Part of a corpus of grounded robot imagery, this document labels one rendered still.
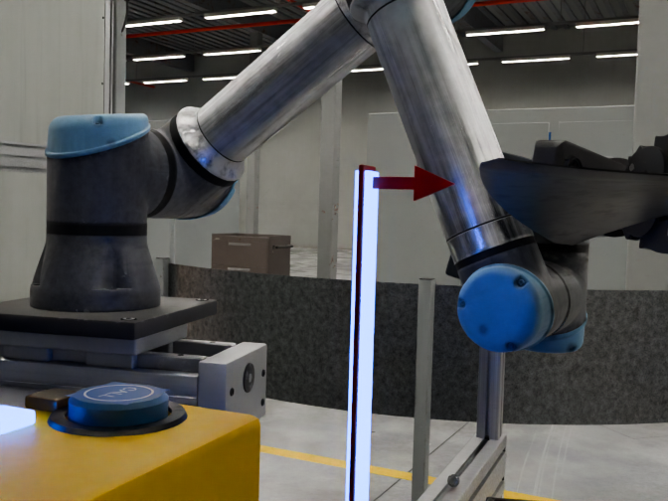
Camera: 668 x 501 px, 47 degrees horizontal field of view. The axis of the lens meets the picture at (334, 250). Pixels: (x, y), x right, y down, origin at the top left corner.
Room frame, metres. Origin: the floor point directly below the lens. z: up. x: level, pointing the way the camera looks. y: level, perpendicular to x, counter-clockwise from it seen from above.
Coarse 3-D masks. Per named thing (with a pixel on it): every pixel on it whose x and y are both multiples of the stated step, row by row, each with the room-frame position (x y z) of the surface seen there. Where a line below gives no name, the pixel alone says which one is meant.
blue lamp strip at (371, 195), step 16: (368, 176) 0.53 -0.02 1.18; (368, 192) 0.53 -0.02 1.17; (368, 208) 0.53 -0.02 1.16; (368, 224) 0.53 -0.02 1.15; (368, 240) 0.53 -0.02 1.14; (368, 256) 0.53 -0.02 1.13; (368, 272) 0.53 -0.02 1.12; (368, 288) 0.54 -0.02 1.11; (368, 304) 0.54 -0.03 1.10; (368, 320) 0.54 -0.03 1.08; (368, 336) 0.54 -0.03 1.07; (368, 352) 0.54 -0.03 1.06; (368, 368) 0.54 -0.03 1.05; (368, 384) 0.54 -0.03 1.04; (368, 400) 0.54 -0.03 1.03; (368, 416) 0.54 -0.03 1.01; (368, 432) 0.54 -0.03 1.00; (368, 448) 0.55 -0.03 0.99; (368, 464) 0.55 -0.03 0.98; (368, 480) 0.55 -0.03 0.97; (368, 496) 0.55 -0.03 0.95
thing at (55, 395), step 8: (40, 392) 0.33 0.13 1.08; (48, 392) 0.33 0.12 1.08; (56, 392) 0.33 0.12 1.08; (64, 392) 0.33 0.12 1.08; (72, 392) 0.33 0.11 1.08; (32, 400) 0.32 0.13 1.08; (40, 400) 0.32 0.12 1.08; (48, 400) 0.32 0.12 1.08; (56, 400) 0.32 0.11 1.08; (64, 400) 0.32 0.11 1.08; (32, 408) 0.32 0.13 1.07; (40, 408) 0.32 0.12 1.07; (48, 408) 0.32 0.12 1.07; (56, 408) 0.32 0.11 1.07
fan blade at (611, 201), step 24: (480, 168) 0.43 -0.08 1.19; (504, 168) 0.42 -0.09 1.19; (528, 168) 0.41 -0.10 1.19; (552, 168) 0.41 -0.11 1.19; (576, 168) 0.40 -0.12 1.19; (504, 192) 0.48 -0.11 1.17; (528, 192) 0.48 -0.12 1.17; (552, 192) 0.48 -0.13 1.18; (576, 192) 0.47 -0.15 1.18; (600, 192) 0.47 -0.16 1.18; (624, 192) 0.47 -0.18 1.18; (648, 192) 0.47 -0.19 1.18; (528, 216) 0.54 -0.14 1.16; (552, 216) 0.54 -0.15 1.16; (576, 216) 0.54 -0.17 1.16; (600, 216) 0.55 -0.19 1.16; (624, 216) 0.55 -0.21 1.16; (648, 216) 0.55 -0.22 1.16; (552, 240) 0.60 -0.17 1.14; (576, 240) 0.60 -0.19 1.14
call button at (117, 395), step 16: (112, 384) 0.33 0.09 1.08; (128, 384) 0.33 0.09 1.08; (80, 400) 0.30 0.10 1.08; (96, 400) 0.30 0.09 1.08; (112, 400) 0.30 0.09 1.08; (128, 400) 0.30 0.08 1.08; (144, 400) 0.31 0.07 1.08; (160, 400) 0.31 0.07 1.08; (80, 416) 0.30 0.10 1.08; (96, 416) 0.30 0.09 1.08; (112, 416) 0.30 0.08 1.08; (128, 416) 0.30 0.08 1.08; (144, 416) 0.30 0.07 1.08; (160, 416) 0.31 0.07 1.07
